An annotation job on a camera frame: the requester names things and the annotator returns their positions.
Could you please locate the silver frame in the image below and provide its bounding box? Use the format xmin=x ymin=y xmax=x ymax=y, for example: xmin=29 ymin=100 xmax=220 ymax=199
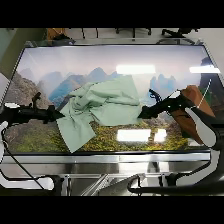
xmin=0 ymin=150 xmax=224 ymax=197

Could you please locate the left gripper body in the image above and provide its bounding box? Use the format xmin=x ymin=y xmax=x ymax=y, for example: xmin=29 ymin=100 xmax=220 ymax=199
xmin=45 ymin=105 xmax=60 ymax=124

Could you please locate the pale green shirt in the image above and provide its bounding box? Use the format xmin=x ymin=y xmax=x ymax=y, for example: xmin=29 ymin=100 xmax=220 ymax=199
xmin=55 ymin=74 xmax=145 ymax=154

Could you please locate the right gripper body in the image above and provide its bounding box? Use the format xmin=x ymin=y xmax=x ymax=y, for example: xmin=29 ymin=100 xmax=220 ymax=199
xmin=142 ymin=102 xmax=165 ymax=120

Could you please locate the brown garment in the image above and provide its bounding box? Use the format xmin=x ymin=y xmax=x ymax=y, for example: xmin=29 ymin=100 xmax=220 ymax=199
xmin=169 ymin=84 xmax=216 ymax=146

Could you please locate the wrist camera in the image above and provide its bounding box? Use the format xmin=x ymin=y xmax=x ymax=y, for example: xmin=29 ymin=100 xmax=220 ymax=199
xmin=31 ymin=92 xmax=43 ymax=108
xmin=148 ymin=88 xmax=164 ymax=105

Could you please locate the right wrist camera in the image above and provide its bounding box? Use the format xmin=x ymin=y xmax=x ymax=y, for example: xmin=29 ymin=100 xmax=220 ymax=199
xmin=148 ymin=88 xmax=164 ymax=105

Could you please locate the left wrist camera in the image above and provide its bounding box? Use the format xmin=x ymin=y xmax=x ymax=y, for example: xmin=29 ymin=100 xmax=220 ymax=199
xmin=31 ymin=92 xmax=43 ymax=108

